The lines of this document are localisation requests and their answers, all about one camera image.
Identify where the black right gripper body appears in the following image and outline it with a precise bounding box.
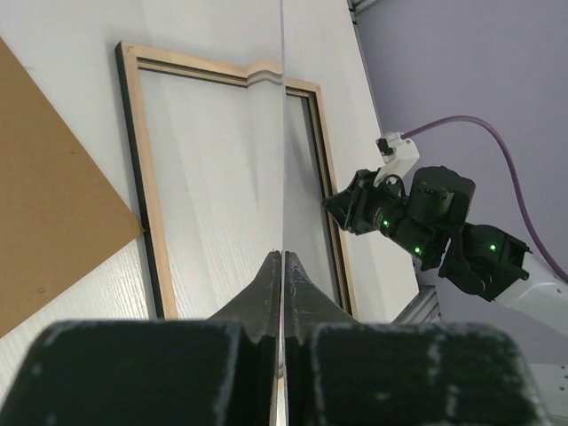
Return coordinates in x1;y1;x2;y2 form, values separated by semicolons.
322;170;413;240

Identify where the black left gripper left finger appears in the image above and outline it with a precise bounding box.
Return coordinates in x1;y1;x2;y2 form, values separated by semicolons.
1;251;280;425

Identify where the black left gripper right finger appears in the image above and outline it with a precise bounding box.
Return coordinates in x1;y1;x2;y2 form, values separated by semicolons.
283;252;550;425

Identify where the clear acrylic glazing sheet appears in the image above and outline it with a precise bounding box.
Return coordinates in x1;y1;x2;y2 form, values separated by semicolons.
249;1;286;425

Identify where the wooden picture frame black front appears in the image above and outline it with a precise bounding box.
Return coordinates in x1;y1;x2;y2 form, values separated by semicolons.
114;41;336;320

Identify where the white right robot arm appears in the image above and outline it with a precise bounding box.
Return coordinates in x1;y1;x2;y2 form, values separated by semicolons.
322;166;567;364

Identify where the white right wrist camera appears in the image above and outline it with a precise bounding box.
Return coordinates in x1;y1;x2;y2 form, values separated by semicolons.
374;132;420;187

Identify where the brown frame backing board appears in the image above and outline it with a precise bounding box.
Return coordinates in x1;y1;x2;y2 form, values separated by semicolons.
1;43;142;335

